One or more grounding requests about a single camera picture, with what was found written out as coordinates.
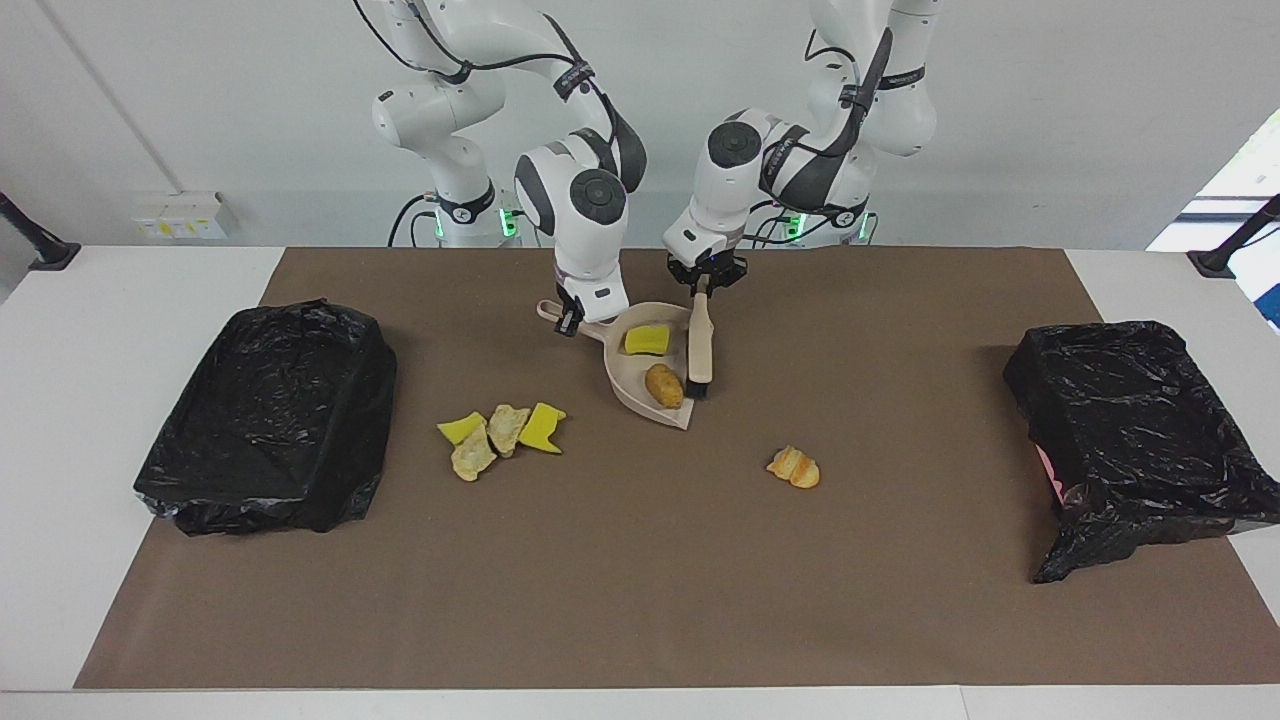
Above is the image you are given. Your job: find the white wall socket box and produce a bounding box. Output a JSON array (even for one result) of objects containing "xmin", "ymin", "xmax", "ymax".
[{"xmin": 131, "ymin": 192, "xmax": 230, "ymax": 241}]

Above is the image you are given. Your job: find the notched yellow sponge piece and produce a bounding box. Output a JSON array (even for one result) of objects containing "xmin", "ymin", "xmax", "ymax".
[{"xmin": 517, "ymin": 402, "xmax": 568, "ymax": 455}]

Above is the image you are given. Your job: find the black left arm base cable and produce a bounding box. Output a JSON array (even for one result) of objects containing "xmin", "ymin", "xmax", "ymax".
[{"xmin": 745, "ymin": 198, "xmax": 803, "ymax": 248}]

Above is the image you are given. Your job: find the brown bread bun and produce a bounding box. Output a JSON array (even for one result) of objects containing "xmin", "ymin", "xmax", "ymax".
[{"xmin": 644, "ymin": 362, "xmax": 686, "ymax": 412}]

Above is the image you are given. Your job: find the black angled stand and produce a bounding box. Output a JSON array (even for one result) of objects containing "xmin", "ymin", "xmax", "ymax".
[
  {"xmin": 0, "ymin": 190, "xmax": 83, "ymax": 272},
  {"xmin": 1187, "ymin": 195, "xmax": 1280, "ymax": 280}
]

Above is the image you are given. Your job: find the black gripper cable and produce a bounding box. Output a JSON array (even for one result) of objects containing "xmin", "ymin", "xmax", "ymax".
[
  {"xmin": 805, "ymin": 25, "xmax": 896, "ymax": 161},
  {"xmin": 352, "ymin": 0, "xmax": 641, "ymax": 191}
]

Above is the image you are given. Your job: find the striped orange croissant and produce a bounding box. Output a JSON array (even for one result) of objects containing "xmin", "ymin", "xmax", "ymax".
[{"xmin": 766, "ymin": 445, "xmax": 822, "ymax": 490}]

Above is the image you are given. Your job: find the yellow sponge wedge piece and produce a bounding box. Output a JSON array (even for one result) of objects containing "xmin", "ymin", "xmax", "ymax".
[{"xmin": 436, "ymin": 411, "xmax": 488, "ymax": 447}]

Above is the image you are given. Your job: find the black bag lined pink bin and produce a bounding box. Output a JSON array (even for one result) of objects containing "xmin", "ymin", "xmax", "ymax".
[{"xmin": 1003, "ymin": 320, "xmax": 1280, "ymax": 585}]

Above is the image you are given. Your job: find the beige plastic dustpan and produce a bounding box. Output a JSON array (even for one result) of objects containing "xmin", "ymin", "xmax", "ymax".
[{"xmin": 536, "ymin": 298, "xmax": 716, "ymax": 432}]

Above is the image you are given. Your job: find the black right arm base cable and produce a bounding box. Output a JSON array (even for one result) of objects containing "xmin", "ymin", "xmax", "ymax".
[{"xmin": 387, "ymin": 193, "xmax": 441, "ymax": 248}]

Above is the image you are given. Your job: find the beige handled black bristle brush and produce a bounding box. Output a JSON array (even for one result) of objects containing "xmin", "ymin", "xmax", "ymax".
[{"xmin": 684, "ymin": 278, "xmax": 717, "ymax": 401}]

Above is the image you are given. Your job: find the black arm base cable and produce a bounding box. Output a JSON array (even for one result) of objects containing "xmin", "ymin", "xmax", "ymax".
[
  {"xmin": 387, "ymin": 193, "xmax": 441, "ymax": 248},
  {"xmin": 745, "ymin": 198, "xmax": 803, "ymax": 248}
]

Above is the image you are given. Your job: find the brown table mat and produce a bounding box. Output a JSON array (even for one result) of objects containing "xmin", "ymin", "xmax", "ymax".
[{"xmin": 73, "ymin": 247, "xmax": 1280, "ymax": 691}]

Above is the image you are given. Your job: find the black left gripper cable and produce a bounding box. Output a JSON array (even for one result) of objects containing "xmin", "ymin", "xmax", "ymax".
[{"xmin": 805, "ymin": 25, "xmax": 896, "ymax": 161}]

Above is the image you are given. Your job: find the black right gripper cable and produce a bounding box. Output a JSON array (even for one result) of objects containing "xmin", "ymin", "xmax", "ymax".
[{"xmin": 352, "ymin": 0, "xmax": 641, "ymax": 191}]

